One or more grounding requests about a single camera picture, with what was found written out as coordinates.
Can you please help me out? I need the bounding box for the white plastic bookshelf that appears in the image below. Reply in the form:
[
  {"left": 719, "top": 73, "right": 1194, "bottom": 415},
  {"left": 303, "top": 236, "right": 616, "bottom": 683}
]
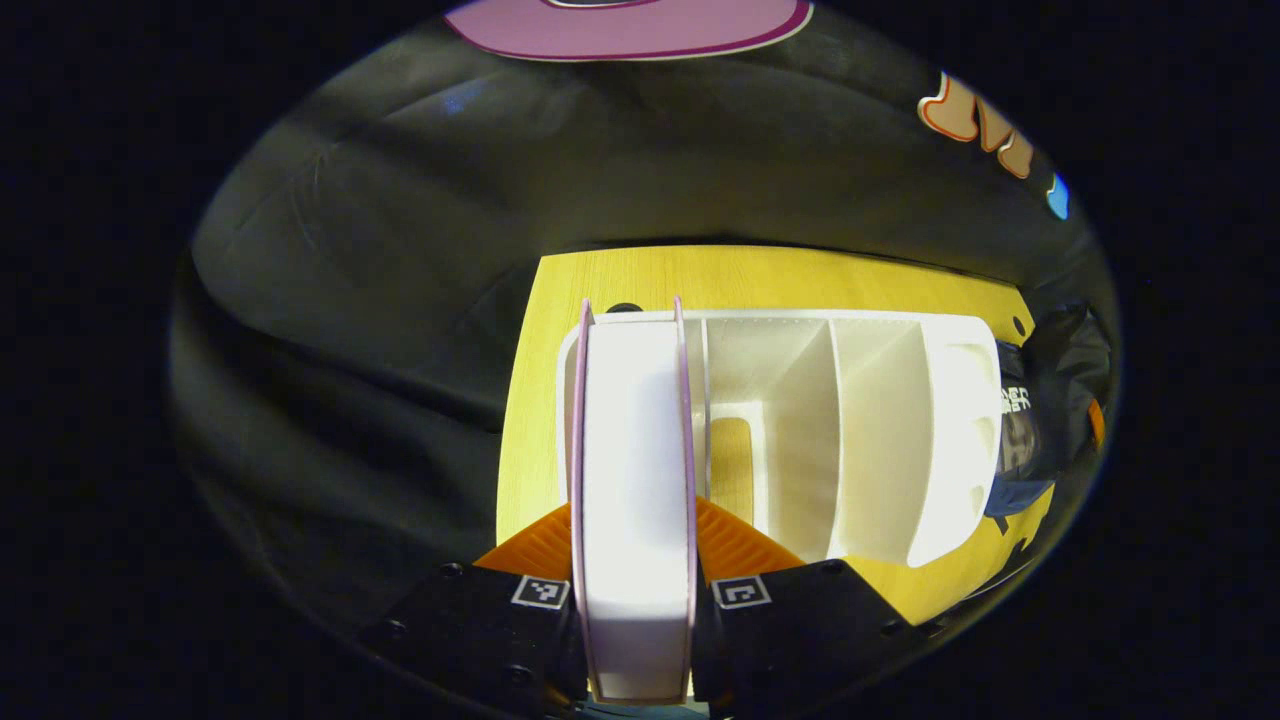
[{"left": 555, "top": 308, "right": 1004, "bottom": 568}]

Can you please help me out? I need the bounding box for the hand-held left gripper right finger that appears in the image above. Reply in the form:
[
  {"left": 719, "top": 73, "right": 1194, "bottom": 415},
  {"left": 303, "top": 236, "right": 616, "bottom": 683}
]
[{"left": 692, "top": 495, "right": 916, "bottom": 716}]

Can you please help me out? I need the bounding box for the black book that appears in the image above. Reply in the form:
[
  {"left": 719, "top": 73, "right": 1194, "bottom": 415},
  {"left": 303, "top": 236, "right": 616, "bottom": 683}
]
[{"left": 998, "top": 378, "right": 1043, "bottom": 479}]

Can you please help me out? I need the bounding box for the blue schoolbag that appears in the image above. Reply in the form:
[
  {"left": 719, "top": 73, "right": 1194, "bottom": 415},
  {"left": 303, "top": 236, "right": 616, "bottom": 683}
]
[{"left": 985, "top": 305, "right": 1111, "bottom": 536}]

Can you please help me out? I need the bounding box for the black backdrop cloth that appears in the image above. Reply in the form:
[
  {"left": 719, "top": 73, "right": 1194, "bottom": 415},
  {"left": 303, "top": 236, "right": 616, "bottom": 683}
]
[{"left": 170, "top": 0, "right": 1116, "bottom": 641}]

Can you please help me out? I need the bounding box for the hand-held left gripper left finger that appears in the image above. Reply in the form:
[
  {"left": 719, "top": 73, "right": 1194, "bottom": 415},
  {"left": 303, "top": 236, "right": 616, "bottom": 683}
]
[{"left": 360, "top": 500, "right": 591, "bottom": 716}]

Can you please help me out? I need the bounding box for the pink book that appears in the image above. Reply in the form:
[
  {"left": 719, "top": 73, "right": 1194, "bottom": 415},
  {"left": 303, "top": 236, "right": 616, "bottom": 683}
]
[{"left": 570, "top": 297, "right": 699, "bottom": 703}]

